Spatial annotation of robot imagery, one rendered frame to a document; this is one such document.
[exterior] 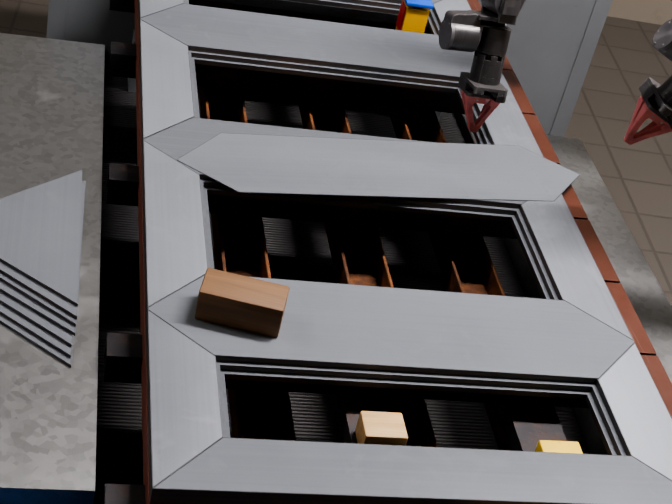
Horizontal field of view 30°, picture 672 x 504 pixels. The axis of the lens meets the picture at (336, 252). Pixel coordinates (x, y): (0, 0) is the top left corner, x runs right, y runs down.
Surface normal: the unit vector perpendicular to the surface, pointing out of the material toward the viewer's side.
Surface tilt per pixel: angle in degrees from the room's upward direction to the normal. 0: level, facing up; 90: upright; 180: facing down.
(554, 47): 90
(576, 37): 90
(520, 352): 0
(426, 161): 0
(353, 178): 0
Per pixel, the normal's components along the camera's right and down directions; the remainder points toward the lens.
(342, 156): 0.20, -0.79
